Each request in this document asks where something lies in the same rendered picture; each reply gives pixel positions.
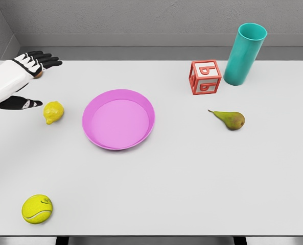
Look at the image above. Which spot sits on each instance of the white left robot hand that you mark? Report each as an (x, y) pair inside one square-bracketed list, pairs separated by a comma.
[(10, 76)]

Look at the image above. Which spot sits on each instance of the yellow lemon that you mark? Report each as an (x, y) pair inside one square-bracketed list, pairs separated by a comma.
[(53, 111)]

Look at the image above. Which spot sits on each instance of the pink round plate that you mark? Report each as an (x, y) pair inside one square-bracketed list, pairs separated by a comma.
[(118, 120)]

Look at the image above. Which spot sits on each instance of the small orange round object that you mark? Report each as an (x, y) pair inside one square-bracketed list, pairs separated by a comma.
[(39, 75)]

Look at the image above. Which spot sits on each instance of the yellow tennis ball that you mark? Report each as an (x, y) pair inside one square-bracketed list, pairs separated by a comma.
[(37, 209)]

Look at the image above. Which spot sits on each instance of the red letter block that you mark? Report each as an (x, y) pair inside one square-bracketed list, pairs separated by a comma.
[(205, 77)]

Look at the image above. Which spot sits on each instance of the green pear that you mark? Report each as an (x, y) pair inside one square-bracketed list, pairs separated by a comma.
[(231, 119)]

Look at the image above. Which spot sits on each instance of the teal tall cup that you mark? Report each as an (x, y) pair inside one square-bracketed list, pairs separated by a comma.
[(242, 58)]

